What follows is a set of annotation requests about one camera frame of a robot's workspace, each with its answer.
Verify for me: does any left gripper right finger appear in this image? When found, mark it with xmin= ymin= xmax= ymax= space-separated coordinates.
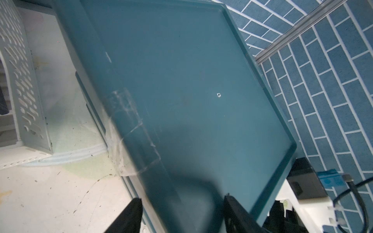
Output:
xmin=223 ymin=195 xmax=264 ymax=233

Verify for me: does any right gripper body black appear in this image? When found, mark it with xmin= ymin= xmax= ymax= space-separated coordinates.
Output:
xmin=262 ymin=201 xmax=308 ymax=233

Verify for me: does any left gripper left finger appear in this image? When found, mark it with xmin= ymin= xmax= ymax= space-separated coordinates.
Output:
xmin=105 ymin=198 xmax=143 ymax=233

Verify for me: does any teal drawer cabinet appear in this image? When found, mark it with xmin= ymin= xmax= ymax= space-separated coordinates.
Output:
xmin=51 ymin=1 xmax=297 ymax=233

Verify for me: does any white file organizer rack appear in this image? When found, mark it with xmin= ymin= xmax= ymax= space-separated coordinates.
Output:
xmin=1 ymin=1 xmax=52 ymax=170

